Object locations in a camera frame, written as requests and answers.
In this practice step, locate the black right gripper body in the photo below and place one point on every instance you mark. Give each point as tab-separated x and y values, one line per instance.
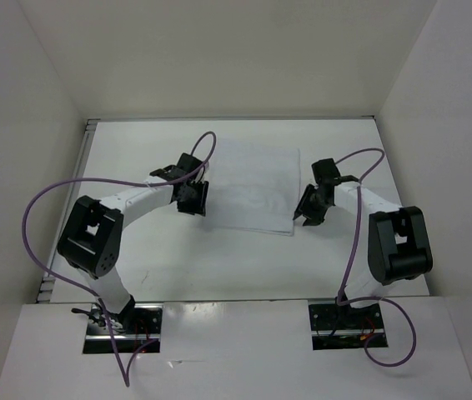
314	200

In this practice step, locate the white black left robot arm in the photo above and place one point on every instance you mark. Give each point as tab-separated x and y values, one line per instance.
91	239

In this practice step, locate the white fabric skirt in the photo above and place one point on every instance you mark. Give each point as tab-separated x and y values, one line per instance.
253	187

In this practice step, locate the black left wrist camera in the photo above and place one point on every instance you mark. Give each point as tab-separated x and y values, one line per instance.
188	163

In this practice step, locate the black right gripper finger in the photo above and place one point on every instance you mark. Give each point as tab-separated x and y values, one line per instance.
314	220
299	211

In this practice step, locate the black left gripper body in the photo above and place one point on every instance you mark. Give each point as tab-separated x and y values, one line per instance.
195	198

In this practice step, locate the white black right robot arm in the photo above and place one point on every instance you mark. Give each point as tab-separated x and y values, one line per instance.
391	242

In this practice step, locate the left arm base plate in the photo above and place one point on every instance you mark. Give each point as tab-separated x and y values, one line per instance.
143	332

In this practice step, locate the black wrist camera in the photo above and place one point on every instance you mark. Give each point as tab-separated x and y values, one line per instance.
188	163
325	171

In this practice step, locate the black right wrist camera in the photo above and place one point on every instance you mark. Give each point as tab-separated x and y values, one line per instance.
325	171

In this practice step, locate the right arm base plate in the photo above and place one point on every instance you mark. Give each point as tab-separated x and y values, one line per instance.
338	328

